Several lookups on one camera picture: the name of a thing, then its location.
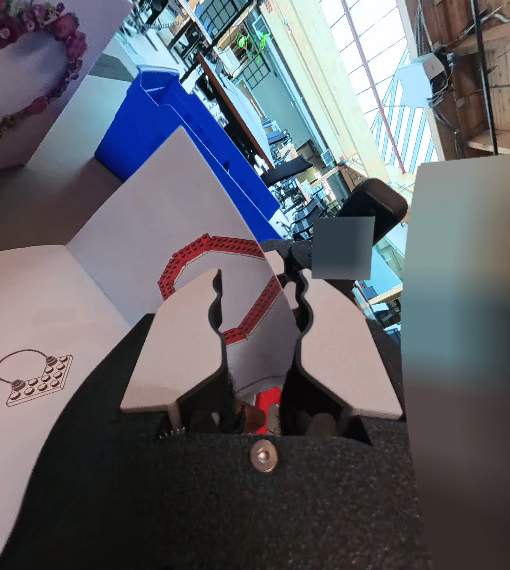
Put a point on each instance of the white instruction booklet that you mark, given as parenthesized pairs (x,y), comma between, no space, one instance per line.
(37,311)

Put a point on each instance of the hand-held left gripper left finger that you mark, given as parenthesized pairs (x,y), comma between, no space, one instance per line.
(179,352)

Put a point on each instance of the long office table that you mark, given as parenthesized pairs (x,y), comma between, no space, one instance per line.
(237,111)

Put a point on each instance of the heart wreath toy box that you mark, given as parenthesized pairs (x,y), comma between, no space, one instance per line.
(14,80)

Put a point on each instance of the green potted plant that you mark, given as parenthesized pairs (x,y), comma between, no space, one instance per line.
(261,42)

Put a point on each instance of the blue plastic bin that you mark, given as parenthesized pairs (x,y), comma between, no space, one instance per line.
(148,124)

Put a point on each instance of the red brick heart frame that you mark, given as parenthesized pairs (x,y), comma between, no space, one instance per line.
(267,400)

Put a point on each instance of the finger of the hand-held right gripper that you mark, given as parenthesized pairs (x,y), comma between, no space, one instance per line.
(275,262)
(291,294)

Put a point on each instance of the white ceiling-mounted device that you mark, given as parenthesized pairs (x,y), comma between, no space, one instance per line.
(419,75)

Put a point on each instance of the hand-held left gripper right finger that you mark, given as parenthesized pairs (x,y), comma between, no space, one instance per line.
(344,356)

